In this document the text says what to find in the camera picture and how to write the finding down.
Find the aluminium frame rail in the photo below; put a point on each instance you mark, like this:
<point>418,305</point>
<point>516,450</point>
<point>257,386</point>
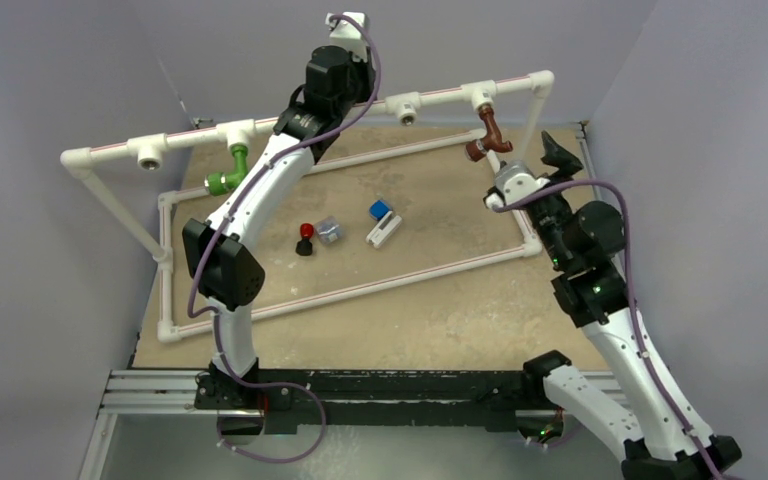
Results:
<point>148,428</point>

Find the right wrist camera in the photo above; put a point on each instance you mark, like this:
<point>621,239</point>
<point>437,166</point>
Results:
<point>512,182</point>

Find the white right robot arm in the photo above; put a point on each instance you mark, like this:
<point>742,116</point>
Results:
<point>657,433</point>

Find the blue and white faucet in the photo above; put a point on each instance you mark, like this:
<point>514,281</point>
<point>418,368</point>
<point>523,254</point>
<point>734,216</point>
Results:
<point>387,223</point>

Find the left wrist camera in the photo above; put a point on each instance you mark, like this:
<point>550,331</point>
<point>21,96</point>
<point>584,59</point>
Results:
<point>346,36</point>

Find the brown copper faucet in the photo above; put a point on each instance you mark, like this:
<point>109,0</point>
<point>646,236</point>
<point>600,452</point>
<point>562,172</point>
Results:
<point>491,141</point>

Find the clear grey faucet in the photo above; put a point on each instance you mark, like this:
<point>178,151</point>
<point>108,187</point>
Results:
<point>328,230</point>

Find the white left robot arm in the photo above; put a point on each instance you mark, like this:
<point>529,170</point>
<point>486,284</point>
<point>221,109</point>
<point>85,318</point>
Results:
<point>219,250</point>

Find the green faucet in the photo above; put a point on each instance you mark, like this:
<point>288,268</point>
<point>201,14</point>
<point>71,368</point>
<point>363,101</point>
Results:
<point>222,183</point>

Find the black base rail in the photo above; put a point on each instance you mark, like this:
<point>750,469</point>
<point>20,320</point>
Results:
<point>285,399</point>

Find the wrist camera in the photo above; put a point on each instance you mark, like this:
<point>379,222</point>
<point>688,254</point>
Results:
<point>512,182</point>
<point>346,36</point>

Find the red and black faucet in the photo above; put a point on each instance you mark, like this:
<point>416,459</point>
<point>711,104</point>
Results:
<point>304,246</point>

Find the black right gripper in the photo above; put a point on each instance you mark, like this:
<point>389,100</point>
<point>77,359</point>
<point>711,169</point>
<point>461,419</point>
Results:
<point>566,163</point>

